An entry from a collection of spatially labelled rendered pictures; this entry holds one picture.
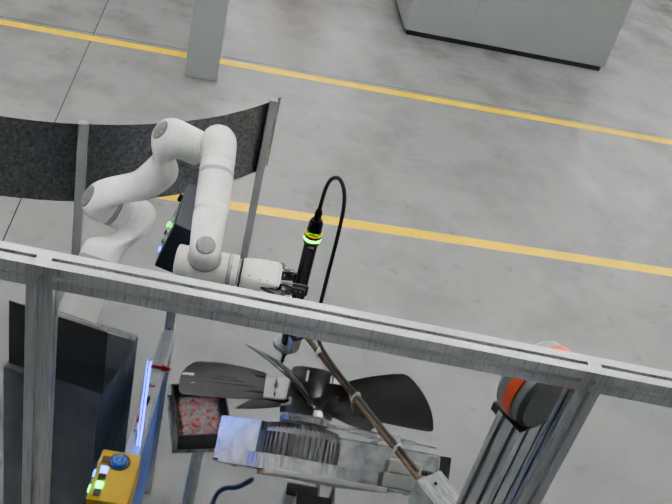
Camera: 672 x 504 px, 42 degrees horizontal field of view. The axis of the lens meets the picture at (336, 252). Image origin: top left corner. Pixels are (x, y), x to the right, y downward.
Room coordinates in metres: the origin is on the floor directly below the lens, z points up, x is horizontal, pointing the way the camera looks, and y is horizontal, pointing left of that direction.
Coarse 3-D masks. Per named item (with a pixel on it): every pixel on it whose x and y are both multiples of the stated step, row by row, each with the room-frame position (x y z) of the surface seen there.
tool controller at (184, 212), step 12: (192, 192) 2.50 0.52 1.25; (180, 204) 2.42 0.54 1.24; (192, 204) 2.43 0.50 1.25; (180, 216) 2.34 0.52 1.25; (192, 216) 2.37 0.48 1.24; (168, 228) 2.45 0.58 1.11; (180, 228) 2.29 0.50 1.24; (168, 240) 2.28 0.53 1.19; (180, 240) 2.29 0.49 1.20; (168, 252) 2.29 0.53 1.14; (156, 264) 2.28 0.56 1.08; (168, 264) 2.29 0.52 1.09
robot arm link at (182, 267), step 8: (184, 248) 1.73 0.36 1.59; (176, 256) 1.70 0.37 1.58; (184, 256) 1.70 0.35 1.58; (224, 256) 1.74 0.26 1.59; (176, 264) 1.69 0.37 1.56; (184, 264) 1.69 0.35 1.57; (224, 264) 1.72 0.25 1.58; (176, 272) 1.69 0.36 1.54; (184, 272) 1.69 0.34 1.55; (192, 272) 1.69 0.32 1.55; (200, 272) 1.68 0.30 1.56; (208, 272) 1.69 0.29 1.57; (216, 272) 1.70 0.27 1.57; (224, 272) 1.70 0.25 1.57; (208, 280) 1.70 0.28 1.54; (216, 280) 1.70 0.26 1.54; (224, 280) 1.70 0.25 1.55
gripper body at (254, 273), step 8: (248, 264) 1.75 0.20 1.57; (256, 264) 1.76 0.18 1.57; (264, 264) 1.77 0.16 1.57; (272, 264) 1.78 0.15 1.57; (280, 264) 1.79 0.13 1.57; (240, 272) 1.72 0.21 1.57; (248, 272) 1.72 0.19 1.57; (256, 272) 1.73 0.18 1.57; (264, 272) 1.74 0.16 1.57; (272, 272) 1.75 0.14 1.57; (280, 272) 1.76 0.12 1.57; (240, 280) 1.70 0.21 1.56; (248, 280) 1.70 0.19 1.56; (256, 280) 1.70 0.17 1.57; (264, 280) 1.71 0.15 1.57; (272, 280) 1.72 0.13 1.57; (280, 280) 1.73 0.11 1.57; (248, 288) 1.70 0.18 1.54; (256, 288) 1.70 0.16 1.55
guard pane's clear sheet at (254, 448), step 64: (0, 320) 0.99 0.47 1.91; (64, 320) 1.00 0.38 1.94; (128, 320) 1.01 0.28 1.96; (192, 320) 1.02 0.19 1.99; (0, 384) 0.99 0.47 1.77; (64, 384) 1.00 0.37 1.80; (128, 384) 1.01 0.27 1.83; (192, 384) 1.02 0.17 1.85; (256, 384) 1.04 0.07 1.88; (320, 384) 1.05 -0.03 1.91; (384, 384) 1.06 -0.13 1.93; (448, 384) 1.07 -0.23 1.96; (512, 384) 1.08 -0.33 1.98; (0, 448) 0.99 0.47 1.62; (64, 448) 1.00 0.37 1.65; (128, 448) 1.01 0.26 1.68; (192, 448) 1.03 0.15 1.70; (256, 448) 1.04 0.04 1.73; (320, 448) 1.05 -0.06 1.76; (384, 448) 1.06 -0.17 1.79; (448, 448) 1.07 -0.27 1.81; (512, 448) 1.09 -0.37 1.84; (576, 448) 1.10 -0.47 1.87; (640, 448) 1.11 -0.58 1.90
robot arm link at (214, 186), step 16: (208, 176) 1.91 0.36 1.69; (224, 176) 1.93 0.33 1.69; (208, 192) 1.87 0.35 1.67; (224, 192) 1.89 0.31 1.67; (208, 208) 1.79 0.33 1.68; (224, 208) 1.84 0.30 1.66; (192, 224) 1.73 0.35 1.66; (208, 224) 1.73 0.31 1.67; (224, 224) 1.76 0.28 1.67; (192, 240) 1.69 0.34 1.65; (208, 240) 1.69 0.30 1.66; (192, 256) 1.67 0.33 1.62; (208, 256) 1.66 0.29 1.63
